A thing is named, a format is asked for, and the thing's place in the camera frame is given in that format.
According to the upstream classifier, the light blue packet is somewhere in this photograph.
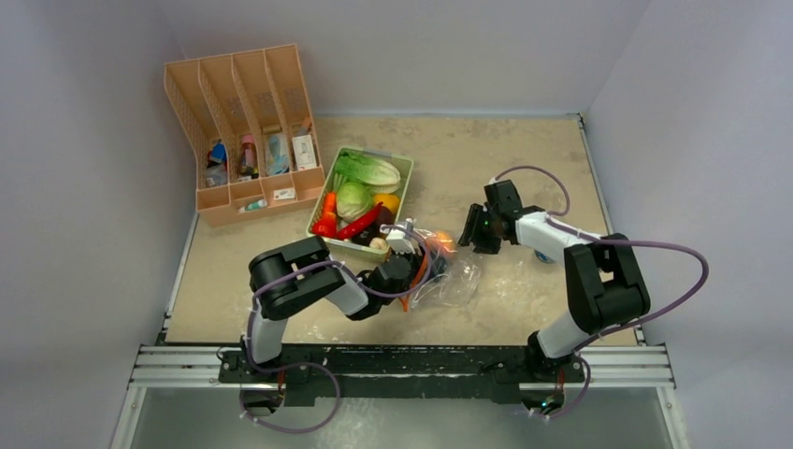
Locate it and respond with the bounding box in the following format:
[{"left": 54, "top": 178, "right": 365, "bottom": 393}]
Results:
[{"left": 265, "top": 133, "right": 290, "bottom": 176}]

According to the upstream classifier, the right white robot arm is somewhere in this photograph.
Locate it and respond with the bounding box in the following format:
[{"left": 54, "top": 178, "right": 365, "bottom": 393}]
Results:
[{"left": 458, "top": 181, "right": 651, "bottom": 381}]

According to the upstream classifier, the fake dark purple plum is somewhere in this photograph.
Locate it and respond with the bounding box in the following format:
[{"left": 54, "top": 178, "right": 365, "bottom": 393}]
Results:
[{"left": 352, "top": 224, "right": 384, "bottom": 248}]

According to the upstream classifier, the pink plastic file organizer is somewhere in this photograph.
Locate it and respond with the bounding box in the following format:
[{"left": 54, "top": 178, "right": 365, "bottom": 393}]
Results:
[{"left": 164, "top": 44, "right": 325, "bottom": 227}]

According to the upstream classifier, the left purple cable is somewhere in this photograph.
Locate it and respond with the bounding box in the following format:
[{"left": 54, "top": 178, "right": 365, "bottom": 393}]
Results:
[{"left": 245, "top": 224, "right": 434, "bottom": 373}]

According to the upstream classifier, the fake orange carrot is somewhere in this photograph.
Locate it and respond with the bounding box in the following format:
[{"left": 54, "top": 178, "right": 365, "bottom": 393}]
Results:
[{"left": 321, "top": 174, "right": 341, "bottom": 219}]

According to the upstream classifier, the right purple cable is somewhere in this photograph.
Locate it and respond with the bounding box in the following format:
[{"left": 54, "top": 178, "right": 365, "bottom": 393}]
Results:
[{"left": 489, "top": 165, "right": 711, "bottom": 355}]

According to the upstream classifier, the white staples box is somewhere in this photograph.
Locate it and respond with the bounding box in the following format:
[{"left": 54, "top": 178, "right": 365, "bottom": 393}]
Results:
[{"left": 273, "top": 188, "right": 296, "bottom": 201}]

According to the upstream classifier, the blue white bottle cap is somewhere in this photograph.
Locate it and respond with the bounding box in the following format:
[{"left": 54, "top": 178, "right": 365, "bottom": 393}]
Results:
[{"left": 534, "top": 251, "right": 555, "bottom": 264}]

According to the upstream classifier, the pink capped bottle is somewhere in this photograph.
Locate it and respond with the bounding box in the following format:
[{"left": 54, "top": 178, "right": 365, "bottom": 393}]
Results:
[{"left": 238, "top": 134, "right": 259, "bottom": 181}]

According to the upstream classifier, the clear zip top bag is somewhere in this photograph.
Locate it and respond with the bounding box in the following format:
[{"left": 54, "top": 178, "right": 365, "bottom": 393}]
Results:
[{"left": 400, "top": 228, "right": 482, "bottom": 312}]

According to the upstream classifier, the white packaged item card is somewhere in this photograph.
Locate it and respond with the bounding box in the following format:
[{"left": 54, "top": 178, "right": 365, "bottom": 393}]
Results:
[{"left": 293, "top": 134, "right": 319, "bottom": 171}]

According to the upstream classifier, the light green plastic basket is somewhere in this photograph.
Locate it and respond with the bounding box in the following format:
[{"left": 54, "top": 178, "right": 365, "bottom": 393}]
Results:
[{"left": 306, "top": 146, "right": 414, "bottom": 260}]

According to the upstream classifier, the fake red chili pepper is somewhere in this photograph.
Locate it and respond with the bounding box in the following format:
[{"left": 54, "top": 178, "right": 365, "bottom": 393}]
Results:
[{"left": 337, "top": 202, "right": 382, "bottom": 240}]

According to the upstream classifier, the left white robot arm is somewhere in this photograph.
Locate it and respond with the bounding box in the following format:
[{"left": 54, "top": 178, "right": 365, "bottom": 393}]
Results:
[{"left": 242, "top": 237, "right": 449, "bottom": 383}]

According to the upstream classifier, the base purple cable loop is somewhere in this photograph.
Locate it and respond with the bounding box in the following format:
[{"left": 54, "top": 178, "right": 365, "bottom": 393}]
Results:
[{"left": 238, "top": 357, "right": 344, "bottom": 434}]

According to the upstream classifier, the green white glue stick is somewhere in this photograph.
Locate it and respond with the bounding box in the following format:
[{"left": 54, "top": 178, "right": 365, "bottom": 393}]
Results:
[{"left": 238, "top": 198, "right": 267, "bottom": 213}]

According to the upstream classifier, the blue object in organizer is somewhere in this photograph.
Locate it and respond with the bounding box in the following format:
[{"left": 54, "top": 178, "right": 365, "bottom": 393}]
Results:
[{"left": 207, "top": 140, "right": 227, "bottom": 167}]

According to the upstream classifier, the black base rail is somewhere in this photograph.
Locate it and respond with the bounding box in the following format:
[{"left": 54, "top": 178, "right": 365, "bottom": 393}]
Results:
[{"left": 218, "top": 343, "right": 589, "bottom": 413}]

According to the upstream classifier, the fake green cabbage head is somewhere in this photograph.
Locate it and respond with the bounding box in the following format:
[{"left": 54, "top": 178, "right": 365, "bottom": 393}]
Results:
[{"left": 336, "top": 181, "right": 374, "bottom": 222}]

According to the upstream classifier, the fake peach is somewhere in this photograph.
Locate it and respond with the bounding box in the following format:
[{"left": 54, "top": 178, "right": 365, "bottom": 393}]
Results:
[{"left": 428, "top": 230, "right": 457, "bottom": 254}]

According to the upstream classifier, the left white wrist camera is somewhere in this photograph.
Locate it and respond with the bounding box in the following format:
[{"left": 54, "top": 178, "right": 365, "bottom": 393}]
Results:
[{"left": 385, "top": 218, "right": 416, "bottom": 254}]

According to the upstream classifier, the fake red bell pepper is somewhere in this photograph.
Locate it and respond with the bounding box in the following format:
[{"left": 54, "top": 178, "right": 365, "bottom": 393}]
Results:
[{"left": 310, "top": 213, "right": 338, "bottom": 239}]

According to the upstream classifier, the fake purple onion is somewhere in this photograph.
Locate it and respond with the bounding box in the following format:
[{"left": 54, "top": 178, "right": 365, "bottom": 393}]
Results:
[{"left": 374, "top": 207, "right": 395, "bottom": 227}]

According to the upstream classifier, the fake yellow lemon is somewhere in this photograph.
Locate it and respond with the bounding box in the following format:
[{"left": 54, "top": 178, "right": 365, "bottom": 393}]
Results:
[{"left": 373, "top": 194, "right": 401, "bottom": 215}]

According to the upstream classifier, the fake napa cabbage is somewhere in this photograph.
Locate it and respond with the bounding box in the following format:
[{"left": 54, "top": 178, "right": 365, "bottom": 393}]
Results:
[{"left": 333, "top": 151, "right": 402, "bottom": 194}]

